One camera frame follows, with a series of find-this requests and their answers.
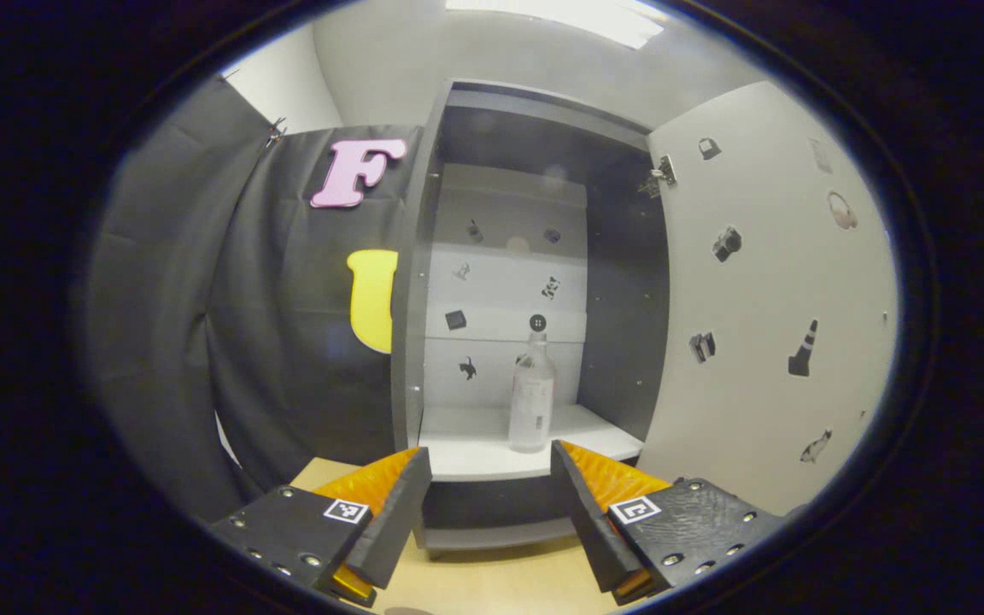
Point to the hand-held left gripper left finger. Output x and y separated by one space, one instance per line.
398 521

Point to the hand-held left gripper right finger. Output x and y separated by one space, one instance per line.
586 530

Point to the black backdrop cloth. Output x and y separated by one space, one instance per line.
270 342

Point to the metal cabinet hinge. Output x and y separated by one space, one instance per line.
663 173

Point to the round brown coaster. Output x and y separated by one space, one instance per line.
408 612

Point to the dark grey cabinet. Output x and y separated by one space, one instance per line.
620 299

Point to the white cabinet shelf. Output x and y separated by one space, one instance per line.
475 444

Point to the clear plastic bottle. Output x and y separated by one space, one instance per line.
531 401

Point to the beige cabinet door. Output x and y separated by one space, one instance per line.
757 282

